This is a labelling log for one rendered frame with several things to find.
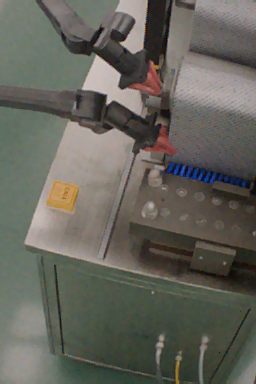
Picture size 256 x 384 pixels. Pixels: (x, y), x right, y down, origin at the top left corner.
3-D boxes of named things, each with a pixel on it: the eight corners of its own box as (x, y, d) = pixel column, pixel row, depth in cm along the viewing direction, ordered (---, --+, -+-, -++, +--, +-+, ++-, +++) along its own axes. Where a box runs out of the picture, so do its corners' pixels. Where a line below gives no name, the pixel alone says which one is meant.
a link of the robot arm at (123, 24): (69, 50, 173) (67, 33, 165) (90, 16, 176) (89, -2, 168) (115, 67, 172) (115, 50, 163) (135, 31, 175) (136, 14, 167)
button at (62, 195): (54, 184, 201) (53, 179, 199) (79, 190, 201) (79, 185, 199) (46, 205, 198) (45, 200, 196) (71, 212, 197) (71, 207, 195)
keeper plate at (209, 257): (191, 261, 190) (197, 239, 181) (228, 269, 189) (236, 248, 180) (189, 270, 188) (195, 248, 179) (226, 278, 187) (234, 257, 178)
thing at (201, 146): (164, 161, 193) (171, 115, 178) (253, 183, 191) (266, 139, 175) (164, 162, 193) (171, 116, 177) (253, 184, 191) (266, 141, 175)
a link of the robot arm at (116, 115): (104, 115, 177) (114, 95, 179) (92, 121, 184) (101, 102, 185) (129, 129, 180) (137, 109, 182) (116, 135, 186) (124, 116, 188)
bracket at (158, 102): (142, 146, 210) (151, 73, 184) (166, 151, 209) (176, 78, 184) (138, 160, 207) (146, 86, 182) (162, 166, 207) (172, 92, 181)
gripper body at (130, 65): (122, 92, 173) (100, 74, 169) (130, 61, 178) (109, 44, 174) (143, 82, 168) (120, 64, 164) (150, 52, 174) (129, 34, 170)
